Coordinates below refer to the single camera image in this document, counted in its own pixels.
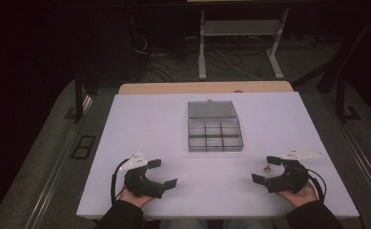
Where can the person's left hand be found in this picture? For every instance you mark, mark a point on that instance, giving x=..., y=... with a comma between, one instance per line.
x=135, y=201

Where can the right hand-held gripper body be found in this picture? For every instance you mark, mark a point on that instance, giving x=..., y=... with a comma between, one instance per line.
x=289, y=181

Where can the small red and white object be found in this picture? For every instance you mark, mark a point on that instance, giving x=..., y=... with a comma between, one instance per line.
x=268, y=169

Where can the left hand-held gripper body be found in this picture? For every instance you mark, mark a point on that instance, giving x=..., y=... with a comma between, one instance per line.
x=141, y=187

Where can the person's right hand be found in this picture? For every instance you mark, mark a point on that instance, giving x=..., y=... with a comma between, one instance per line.
x=302, y=198

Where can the wooden table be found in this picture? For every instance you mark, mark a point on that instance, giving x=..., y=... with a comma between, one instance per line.
x=205, y=87

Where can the white metal stand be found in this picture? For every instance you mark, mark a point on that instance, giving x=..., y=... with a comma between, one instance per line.
x=242, y=28

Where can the black metal stand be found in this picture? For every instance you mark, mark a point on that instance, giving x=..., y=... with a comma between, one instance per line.
x=341, y=101
x=78, y=98

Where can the aluminium floor rail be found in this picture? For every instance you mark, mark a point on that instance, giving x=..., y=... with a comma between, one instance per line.
x=51, y=187
x=364, y=162

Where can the clear plastic compartment box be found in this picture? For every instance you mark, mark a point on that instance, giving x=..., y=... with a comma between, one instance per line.
x=215, y=133

